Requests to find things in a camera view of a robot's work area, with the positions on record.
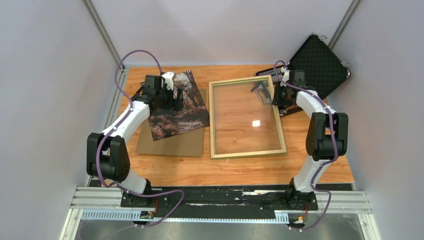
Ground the wooden picture frame green trim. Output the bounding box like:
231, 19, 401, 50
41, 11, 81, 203
208, 75, 288, 160

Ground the forest photo print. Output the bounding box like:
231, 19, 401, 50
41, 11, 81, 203
148, 70, 210, 141

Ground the clear acrylic sheet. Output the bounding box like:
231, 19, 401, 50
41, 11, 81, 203
212, 79, 283, 155

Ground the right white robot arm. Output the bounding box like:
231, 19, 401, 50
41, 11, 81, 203
272, 68, 349, 209

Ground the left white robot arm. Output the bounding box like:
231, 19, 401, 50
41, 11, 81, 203
86, 71, 183, 207

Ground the orange black chip row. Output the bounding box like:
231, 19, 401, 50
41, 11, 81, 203
278, 104, 303, 116

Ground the brown cardboard backing board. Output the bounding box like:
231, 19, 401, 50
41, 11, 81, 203
135, 88, 207, 158

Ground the black poker chip case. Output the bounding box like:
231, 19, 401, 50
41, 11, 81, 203
251, 34, 351, 111

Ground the black mounting base rail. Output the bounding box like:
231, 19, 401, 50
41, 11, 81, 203
69, 183, 372, 223

